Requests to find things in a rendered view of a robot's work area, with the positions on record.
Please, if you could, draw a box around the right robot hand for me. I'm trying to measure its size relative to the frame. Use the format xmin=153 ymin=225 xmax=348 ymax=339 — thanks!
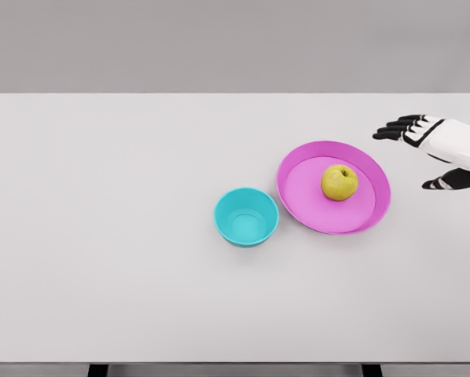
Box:
xmin=372 ymin=114 xmax=470 ymax=191

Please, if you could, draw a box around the yellow-green apple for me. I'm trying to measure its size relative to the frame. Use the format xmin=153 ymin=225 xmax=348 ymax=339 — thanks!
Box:
xmin=321 ymin=164 xmax=359 ymax=202

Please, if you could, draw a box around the pink plate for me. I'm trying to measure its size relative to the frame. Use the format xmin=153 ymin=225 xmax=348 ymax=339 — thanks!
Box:
xmin=276 ymin=140 xmax=392 ymax=236

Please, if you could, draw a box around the blue bowl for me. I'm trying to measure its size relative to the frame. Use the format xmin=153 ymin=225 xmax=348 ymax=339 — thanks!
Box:
xmin=213 ymin=187 xmax=280 ymax=248

